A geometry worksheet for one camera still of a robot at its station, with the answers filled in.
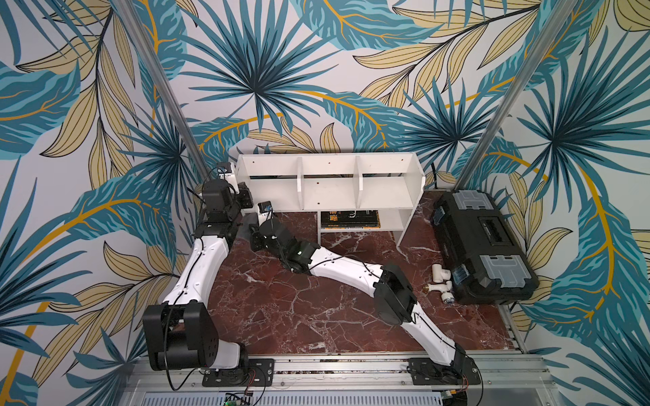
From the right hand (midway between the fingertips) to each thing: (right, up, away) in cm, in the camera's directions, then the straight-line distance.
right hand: (251, 223), depth 81 cm
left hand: (-2, +12, -1) cm, 12 cm away
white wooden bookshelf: (+32, +10, +5) cm, 34 cm away
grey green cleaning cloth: (-1, +1, -2) cm, 3 cm away
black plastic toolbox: (+74, -12, -3) cm, 75 cm away
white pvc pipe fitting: (+65, -22, +9) cm, 69 cm away
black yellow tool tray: (+33, +1, +11) cm, 35 cm away
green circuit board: (-3, -50, -10) cm, 51 cm away
